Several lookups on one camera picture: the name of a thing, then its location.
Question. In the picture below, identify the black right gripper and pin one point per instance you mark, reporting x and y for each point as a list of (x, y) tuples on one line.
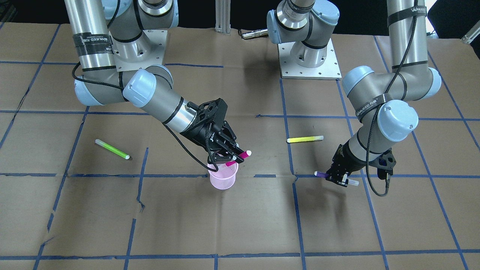
[(200, 134)]

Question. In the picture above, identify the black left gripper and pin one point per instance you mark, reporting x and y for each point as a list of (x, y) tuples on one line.
[(347, 159)]

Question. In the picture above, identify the purple marker pen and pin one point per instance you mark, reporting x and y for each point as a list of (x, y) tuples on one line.
[(321, 174)]

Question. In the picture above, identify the pink marker pen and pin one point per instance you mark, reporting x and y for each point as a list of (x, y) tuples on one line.
[(244, 155)]

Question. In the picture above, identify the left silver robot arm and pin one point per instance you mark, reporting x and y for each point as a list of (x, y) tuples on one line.
[(380, 100)]

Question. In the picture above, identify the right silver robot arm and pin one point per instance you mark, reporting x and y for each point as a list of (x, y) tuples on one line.
[(95, 24)]

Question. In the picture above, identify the pink mesh cup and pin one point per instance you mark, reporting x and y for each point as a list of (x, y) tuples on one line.
[(225, 177)]

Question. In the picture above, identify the yellow marker pen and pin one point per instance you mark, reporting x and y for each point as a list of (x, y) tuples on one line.
[(304, 139)]

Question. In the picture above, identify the green marker pen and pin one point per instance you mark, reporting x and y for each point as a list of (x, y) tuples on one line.
[(112, 149)]

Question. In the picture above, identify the metal cylinder connector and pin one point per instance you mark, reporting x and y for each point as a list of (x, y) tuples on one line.
[(253, 34)]

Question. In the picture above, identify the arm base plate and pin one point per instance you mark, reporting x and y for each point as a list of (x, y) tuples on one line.
[(298, 61), (148, 50)]

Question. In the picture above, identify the aluminium frame post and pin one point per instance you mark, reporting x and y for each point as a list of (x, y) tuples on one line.
[(222, 15)]

